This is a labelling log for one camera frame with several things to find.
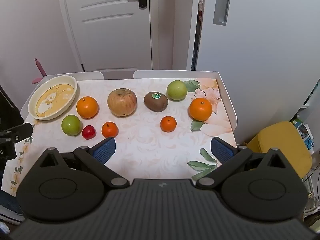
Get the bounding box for large orange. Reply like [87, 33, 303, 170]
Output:
[76, 96, 99, 119]
[189, 98, 213, 121]

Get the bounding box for green apple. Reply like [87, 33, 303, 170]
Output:
[167, 80, 188, 101]
[61, 115, 81, 136]

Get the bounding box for white rimmed table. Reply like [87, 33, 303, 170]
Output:
[20, 70, 238, 135]

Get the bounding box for grey cabinet handle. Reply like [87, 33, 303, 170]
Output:
[213, 0, 233, 25]

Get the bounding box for brown kiwi with sticker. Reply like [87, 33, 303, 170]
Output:
[144, 92, 168, 112]

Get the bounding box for large red-yellow apple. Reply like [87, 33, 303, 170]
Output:
[107, 88, 137, 117]

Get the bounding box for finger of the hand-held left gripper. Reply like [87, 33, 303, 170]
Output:
[0, 122, 34, 143]

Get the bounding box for small mandarin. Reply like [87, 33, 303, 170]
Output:
[160, 116, 177, 132]
[101, 122, 119, 138]

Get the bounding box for cream oval plate yellow print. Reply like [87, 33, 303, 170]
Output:
[27, 75, 78, 121]

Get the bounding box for white panelled door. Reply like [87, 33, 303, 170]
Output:
[56, 0, 158, 72]

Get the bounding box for white shoe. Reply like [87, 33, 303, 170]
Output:
[0, 205, 25, 226]

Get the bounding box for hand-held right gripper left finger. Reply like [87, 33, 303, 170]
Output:
[35, 137, 130, 187]

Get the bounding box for patterned box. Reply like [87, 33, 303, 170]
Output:
[291, 119, 315, 151]

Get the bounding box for red cherry tomato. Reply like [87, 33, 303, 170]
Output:
[82, 125, 96, 140]

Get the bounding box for person's leg in jeans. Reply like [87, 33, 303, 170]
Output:
[0, 189, 24, 217]

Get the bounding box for pink handled broom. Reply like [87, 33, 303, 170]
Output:
[34, 58, 46, 77]

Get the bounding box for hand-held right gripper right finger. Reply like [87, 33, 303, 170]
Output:
[196, 137, 288, 189]

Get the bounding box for white cabinet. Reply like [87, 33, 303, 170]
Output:
[196, 0, 320, 140]

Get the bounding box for yellow stool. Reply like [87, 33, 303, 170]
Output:
[246, 121, 313, 179]

